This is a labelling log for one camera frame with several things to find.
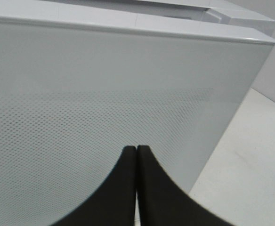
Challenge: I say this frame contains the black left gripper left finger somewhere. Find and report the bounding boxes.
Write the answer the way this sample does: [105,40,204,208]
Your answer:
[54,146,137,226]

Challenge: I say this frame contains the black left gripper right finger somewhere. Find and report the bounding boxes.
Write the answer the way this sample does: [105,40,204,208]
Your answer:
[137,145,226,226]

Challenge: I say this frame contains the white microwave door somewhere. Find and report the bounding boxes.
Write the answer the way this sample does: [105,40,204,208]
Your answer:
[0,3,275,226]

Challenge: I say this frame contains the white microwave oven body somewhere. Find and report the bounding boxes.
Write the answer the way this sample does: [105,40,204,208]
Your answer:
[132,0,275,37]

